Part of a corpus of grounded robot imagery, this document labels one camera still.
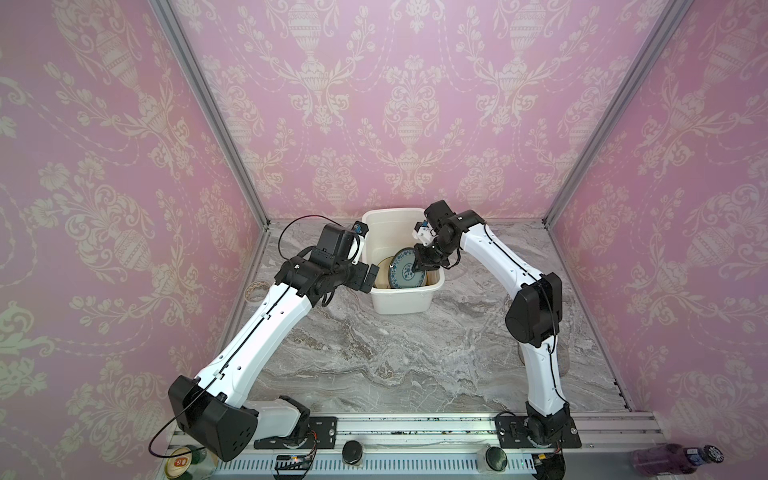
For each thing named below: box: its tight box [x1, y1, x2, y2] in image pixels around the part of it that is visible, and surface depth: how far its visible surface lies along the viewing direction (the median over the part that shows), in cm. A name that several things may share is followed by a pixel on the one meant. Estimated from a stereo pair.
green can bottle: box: [164, 445, 207, 480], surface depth 63 cm
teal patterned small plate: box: [388, 247, 426, 289], surface depth 93 cm
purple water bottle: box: [631, 444, 724, 476], surface depth 62 cm
